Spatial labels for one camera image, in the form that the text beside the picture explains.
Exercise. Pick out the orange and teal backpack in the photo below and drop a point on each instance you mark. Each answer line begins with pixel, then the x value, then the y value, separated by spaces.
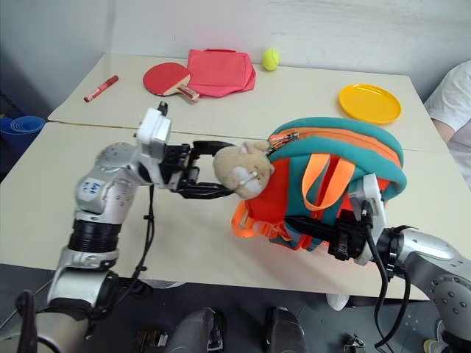
pixel 331 154

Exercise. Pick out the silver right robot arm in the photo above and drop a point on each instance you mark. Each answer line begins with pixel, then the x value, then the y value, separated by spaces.
pixel 434 264

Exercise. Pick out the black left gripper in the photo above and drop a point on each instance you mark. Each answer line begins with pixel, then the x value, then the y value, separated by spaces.
pixel 178 165

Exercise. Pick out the person in white clothes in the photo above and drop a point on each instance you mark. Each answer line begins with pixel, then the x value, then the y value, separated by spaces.
pixel 454 106

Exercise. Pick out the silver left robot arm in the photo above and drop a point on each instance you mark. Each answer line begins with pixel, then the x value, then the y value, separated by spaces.
pixel 99 191

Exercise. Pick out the beige plush animal toy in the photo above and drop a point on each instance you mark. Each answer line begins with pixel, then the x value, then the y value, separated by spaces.
pixel 239 167

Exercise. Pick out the red marker pen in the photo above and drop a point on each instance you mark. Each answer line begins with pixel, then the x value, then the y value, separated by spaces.
pixel 101 88

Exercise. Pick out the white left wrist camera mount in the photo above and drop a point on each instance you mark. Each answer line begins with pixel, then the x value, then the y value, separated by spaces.
pixel 152 132

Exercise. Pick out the white shoe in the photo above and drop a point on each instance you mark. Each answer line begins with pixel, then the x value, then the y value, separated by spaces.
pixel 338 301

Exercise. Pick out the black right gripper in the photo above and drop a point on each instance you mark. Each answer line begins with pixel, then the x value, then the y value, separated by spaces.
pixel 347 237

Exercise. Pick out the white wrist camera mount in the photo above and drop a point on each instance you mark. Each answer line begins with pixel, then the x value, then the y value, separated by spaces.
pixel 373 206
pixel 152 132

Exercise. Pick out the blue plastic bowls stack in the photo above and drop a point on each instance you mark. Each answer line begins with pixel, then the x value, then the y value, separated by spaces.
pixel 22 130

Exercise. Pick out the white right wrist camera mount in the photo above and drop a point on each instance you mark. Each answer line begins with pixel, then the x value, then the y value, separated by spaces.
pixel 373 206

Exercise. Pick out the dark rounded shape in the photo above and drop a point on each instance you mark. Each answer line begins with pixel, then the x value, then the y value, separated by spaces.
pixel 283 331
pixel 198 331

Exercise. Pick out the yellow plastic plate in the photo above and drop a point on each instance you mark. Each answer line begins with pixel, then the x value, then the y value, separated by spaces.
pixel 369 103

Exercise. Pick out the pink fabric bag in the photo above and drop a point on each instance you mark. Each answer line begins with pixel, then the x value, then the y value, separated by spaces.
pixel 221 71

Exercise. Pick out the yellow-green tennis ball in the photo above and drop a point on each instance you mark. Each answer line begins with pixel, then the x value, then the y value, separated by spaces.
pixel 271 59

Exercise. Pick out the red table tennis paddle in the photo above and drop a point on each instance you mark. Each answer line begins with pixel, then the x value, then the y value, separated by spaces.
pixel 163 79

